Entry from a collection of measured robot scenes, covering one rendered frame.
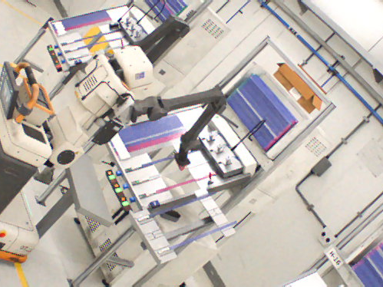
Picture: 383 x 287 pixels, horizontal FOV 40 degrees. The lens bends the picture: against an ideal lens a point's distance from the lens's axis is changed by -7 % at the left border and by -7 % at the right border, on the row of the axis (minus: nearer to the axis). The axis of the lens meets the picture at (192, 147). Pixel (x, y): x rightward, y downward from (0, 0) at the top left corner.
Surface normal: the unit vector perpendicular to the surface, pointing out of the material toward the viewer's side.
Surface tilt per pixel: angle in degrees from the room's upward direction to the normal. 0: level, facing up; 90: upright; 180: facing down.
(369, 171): 90
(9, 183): 90
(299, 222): 90
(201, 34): 90
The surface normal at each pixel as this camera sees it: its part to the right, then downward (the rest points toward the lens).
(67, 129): -0.47, -0.41
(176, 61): 0.44, 0.66
